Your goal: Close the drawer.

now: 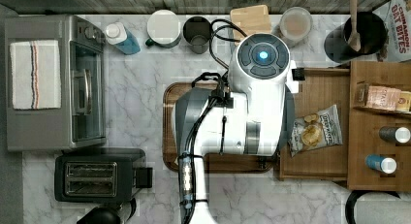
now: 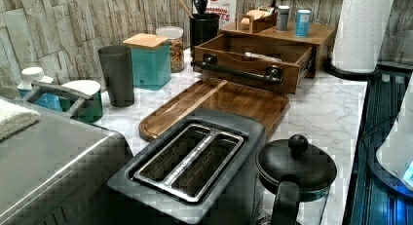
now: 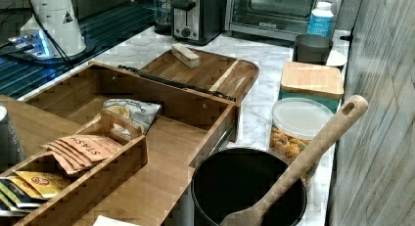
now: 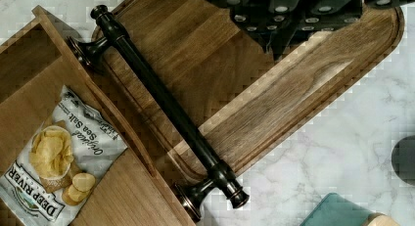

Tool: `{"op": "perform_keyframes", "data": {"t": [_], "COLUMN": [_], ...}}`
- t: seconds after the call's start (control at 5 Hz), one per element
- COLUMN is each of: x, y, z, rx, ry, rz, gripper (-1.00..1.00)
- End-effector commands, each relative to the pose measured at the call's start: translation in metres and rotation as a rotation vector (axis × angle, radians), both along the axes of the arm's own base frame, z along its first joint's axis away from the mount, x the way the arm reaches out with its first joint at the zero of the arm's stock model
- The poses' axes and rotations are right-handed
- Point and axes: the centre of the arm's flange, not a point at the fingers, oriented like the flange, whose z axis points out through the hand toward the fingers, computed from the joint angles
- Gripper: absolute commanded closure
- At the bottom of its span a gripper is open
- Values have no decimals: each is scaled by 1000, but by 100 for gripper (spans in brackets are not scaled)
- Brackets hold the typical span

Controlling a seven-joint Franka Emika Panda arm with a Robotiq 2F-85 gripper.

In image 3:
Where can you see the clear plastic snack container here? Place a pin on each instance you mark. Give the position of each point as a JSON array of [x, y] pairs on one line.
[[295, 122]]

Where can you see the green black tea packet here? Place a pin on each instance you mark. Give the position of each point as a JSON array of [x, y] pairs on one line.
[[20, 200]]

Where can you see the wooden tea bag organizer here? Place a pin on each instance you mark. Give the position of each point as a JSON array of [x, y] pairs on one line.
[[89, 188]]

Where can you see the silver chip bag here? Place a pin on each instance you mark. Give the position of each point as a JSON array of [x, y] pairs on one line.
[[141, 112]]

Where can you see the glass blender jar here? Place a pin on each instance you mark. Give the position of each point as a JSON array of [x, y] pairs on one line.
[[162, 17]]

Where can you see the wooden serving tray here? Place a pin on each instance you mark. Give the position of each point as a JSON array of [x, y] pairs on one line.
[[230, 77]]

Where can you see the black silver toaster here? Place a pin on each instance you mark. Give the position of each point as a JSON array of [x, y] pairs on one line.
[[197, 21]]

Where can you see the white blue labelled bottle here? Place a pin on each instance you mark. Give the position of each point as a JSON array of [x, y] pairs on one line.
[[321, 19]]

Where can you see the teal box with wooden lid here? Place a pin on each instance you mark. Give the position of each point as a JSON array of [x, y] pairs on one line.
[[321, 84]]

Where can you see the dark grey metal cup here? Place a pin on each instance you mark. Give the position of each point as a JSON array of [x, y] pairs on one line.
[[312, 49]]

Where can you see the orange Stash tea packets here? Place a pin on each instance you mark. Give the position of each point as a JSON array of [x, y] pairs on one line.
[[80, 152]]

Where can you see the white paper napkin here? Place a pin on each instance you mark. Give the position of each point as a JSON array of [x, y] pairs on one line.
[[107, 221]]

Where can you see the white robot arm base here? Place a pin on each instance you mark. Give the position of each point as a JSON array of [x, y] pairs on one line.
[[55, 28]]

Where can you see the white plate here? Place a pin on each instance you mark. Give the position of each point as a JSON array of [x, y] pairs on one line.
[[336, 59]]

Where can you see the wooden spoon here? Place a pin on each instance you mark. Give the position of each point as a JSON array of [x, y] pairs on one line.
[[349, 113]]

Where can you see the small wooden block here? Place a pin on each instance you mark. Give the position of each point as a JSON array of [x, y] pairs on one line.
[[185, 55]]

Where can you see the yellow tea packet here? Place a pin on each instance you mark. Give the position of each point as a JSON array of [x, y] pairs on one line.
[[48, 185]]

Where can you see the black saucepan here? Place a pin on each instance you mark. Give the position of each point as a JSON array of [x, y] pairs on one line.
[[234, 179]]

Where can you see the stainless toaster oven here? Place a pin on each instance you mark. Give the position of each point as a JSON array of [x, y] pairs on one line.
[[281, 19]]

